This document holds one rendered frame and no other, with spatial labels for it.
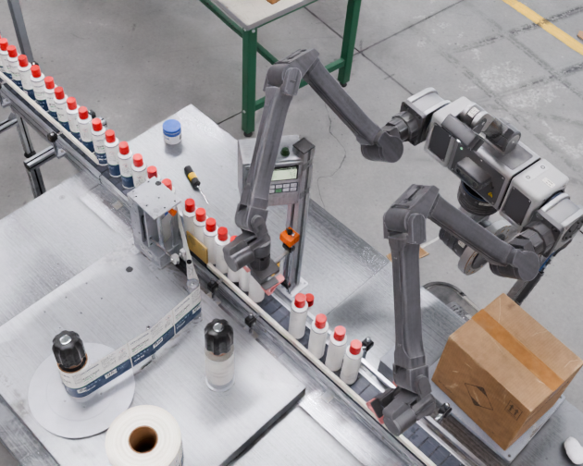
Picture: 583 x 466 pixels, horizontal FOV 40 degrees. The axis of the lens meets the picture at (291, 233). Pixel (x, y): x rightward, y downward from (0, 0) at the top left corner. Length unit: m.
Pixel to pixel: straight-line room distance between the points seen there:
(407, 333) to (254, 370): 0.72
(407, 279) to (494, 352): 0.55
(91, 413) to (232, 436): 0.41
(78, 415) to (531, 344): 1.31
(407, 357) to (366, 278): 0.87
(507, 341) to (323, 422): 0.59
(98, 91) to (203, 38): 0.73
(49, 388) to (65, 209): 0.73
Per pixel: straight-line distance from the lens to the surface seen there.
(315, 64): 2.12
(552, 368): 2.37
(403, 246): 1.84
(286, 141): 2.22
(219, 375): 2.36
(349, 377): 2.43
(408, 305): 1.88
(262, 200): 2.06
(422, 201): 1.85
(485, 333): 2.37
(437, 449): 2.44
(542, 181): 2.21
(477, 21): 5.26
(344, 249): 2.81
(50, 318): 2.63
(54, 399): 2.48
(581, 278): 4.06
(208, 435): 2.39
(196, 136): 3.14
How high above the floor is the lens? 3.07
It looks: 52 degrees down
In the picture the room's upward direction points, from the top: 5 degrees clockwise
